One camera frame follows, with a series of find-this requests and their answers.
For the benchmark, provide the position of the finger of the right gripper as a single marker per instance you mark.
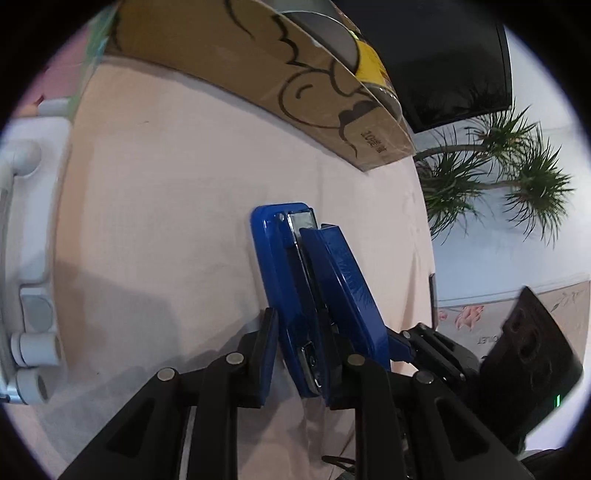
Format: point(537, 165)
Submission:
point(400, 346)

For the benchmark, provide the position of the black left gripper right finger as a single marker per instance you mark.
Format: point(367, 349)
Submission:
point(415, 427)

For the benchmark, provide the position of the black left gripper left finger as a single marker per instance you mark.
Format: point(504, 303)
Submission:
point(185, 425)

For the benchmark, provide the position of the black television screen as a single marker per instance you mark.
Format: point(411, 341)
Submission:
point(447, 61)

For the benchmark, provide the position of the large open cardboard box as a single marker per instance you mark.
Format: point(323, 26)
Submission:
point(260, 55)

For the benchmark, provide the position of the blue stapler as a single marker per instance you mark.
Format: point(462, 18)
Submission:
point(312, 279)

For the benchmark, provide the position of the spiky green potted plant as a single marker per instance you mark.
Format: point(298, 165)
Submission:
point(502, 152)

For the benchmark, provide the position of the silver metal tumbler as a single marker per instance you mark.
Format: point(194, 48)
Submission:
point(320, 19)

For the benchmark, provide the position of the yellow jar black lid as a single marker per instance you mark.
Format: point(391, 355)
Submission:
point(373, 74)

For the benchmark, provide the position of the black camera box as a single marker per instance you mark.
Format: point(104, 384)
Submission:
point(530, 369)

